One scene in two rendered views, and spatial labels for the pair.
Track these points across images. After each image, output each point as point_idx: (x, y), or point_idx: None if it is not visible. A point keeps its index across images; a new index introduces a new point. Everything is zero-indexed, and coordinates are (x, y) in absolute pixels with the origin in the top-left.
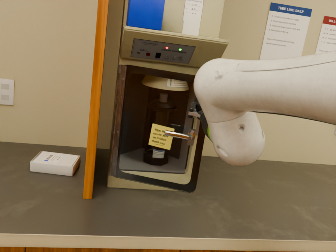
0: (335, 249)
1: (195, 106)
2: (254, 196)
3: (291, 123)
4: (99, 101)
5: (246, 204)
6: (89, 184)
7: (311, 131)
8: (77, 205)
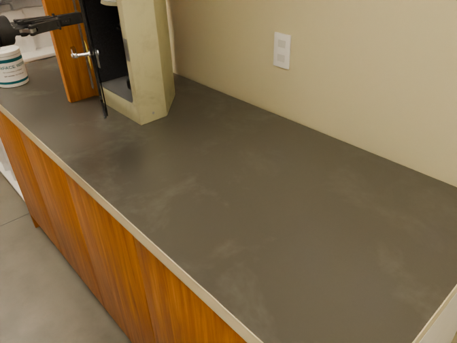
0: (128, 229)
1: (30, 18)
2: (181, 152)
3: (371, 82)
4: (47, 12)
5: (153, 153)
6: (66, 88)
7: (410, 104)
8: (55, 103)
